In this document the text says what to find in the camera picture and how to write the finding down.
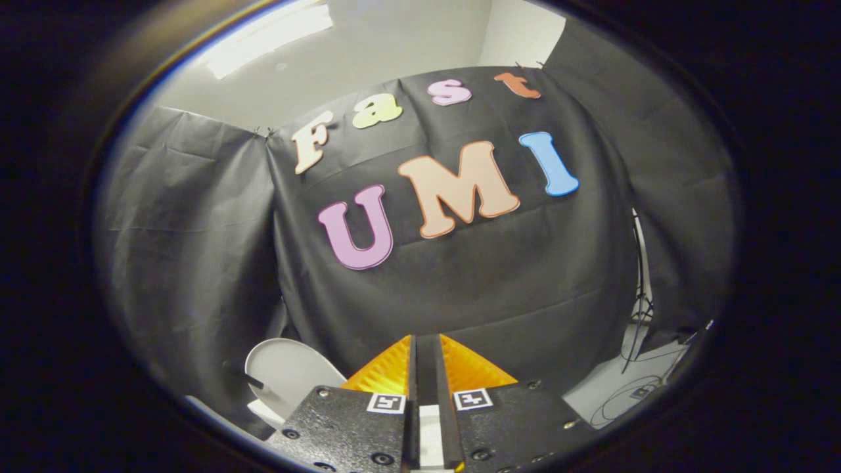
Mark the black backdrop cloth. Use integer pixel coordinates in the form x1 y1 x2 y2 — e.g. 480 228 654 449
95 16 737 441

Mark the black cable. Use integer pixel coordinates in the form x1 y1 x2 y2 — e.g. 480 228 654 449
589 373 663 429

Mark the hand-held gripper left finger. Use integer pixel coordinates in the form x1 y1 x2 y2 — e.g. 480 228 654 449
263 334 422 473

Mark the black tripod stand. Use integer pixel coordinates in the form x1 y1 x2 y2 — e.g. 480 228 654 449
620 209 656 375

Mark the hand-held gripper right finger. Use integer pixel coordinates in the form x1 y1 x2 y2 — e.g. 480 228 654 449
432 334 596 473

